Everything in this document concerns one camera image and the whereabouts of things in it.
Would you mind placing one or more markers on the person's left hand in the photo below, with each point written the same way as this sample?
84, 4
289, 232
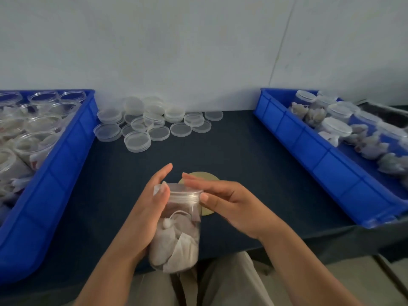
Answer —
140, 223

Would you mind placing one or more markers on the person's right hand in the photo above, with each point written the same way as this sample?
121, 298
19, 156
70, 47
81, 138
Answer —
242, 210

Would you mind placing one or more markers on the person's right thumb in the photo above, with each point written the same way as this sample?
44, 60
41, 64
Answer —
212, 203

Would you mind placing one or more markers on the person's left thumb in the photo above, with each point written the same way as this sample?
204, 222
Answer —
162, 191

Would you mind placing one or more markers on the clear screw lid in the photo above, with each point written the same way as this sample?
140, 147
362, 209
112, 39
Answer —
183, 191

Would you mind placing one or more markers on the clear plastic jar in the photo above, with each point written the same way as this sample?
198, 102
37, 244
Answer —
178, 238

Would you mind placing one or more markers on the person's right forearm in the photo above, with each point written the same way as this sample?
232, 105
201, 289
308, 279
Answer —
306, 270

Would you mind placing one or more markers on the person's left forearm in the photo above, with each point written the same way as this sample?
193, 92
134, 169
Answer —
108, 280

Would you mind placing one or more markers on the yellow round disc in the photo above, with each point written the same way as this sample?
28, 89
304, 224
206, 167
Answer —
204, 175

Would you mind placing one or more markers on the bunch of white tea bags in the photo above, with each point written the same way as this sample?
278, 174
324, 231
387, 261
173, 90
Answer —
178, 245

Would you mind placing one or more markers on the dark blue table cover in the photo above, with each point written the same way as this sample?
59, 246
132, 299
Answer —
242, 146

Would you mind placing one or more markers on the pile of clear lids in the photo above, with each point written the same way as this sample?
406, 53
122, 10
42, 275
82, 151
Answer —
143, 124

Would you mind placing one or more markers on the person's beige trousers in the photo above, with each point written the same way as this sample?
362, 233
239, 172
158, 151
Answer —
229, 283

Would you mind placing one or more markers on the blue bin with open jars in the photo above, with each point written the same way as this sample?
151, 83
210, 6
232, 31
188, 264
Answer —
47, 194

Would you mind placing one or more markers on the blue bin with lidded jars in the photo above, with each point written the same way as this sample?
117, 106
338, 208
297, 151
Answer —
318, 156

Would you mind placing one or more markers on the group of open filled jars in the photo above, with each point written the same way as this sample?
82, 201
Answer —
28, 136

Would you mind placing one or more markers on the group of lidded filled jars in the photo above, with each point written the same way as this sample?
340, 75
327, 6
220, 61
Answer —
338, 127

